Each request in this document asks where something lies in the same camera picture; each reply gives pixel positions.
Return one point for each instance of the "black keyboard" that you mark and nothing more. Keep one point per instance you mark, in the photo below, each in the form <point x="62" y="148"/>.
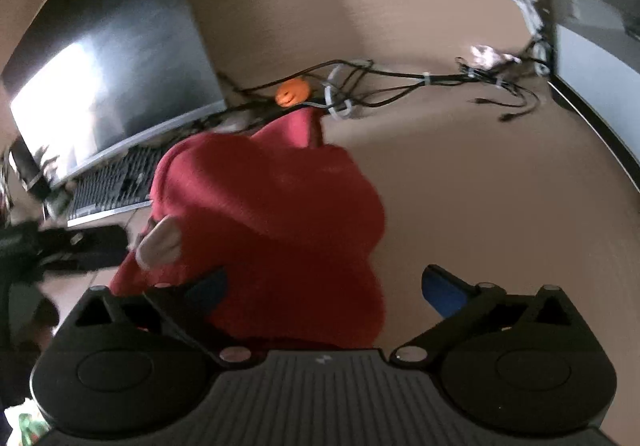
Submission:
<point x="115" y="186"/>

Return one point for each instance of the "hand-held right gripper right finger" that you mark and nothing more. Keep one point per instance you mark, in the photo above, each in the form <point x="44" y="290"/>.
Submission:
<point x="442" y="293"/>

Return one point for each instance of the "green patterned cloth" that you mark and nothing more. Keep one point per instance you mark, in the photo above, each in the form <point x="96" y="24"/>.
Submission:
<point x="31" y="431"/>

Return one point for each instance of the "lit computer monitor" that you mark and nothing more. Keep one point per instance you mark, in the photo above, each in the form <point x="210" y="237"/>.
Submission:
<point x="590" y="51"/>

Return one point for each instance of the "red fleece hooded garment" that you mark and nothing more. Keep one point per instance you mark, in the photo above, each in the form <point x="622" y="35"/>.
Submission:
<point x="275" y="226"/>

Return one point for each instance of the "large black curved monitor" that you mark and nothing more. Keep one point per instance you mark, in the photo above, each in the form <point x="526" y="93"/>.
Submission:
<point x="125" y="26"/>

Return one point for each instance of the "black object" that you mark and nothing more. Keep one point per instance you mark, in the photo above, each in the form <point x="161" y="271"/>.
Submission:
<point x="30" y="166"/>

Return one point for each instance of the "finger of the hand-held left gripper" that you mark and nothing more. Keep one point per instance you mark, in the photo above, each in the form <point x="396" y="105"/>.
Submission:
<point x="85" y="260"/>
<point x="85" y="237"/>

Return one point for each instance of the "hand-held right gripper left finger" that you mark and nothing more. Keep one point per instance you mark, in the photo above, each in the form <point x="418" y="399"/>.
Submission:
<point x="207" y="288"/>

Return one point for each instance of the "orange pumpkin toy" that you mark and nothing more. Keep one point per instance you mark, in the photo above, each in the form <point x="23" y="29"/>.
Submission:
<point x="291" y="92"/>

